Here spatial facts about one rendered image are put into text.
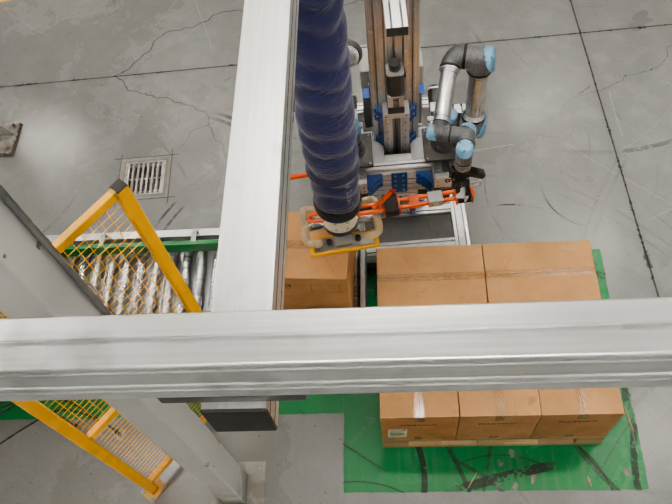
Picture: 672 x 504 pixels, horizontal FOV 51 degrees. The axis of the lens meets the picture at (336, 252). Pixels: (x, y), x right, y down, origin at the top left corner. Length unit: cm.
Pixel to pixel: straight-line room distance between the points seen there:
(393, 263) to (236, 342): 312
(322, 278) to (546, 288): 125
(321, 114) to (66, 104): 370
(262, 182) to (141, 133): 443
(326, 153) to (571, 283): 176
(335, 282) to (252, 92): 225
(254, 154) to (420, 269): 277
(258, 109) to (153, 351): 58
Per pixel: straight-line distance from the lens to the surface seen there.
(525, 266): 405
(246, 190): 126
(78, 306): 209
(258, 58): 146
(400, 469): 416
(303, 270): 357
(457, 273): 399
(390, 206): 339
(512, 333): 92
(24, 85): 645
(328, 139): 279
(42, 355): 102
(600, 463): 430
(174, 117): 568
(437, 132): 326
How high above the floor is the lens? 405
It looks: 59 degrees down
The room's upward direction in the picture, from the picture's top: 10 degrees counter-clockwise
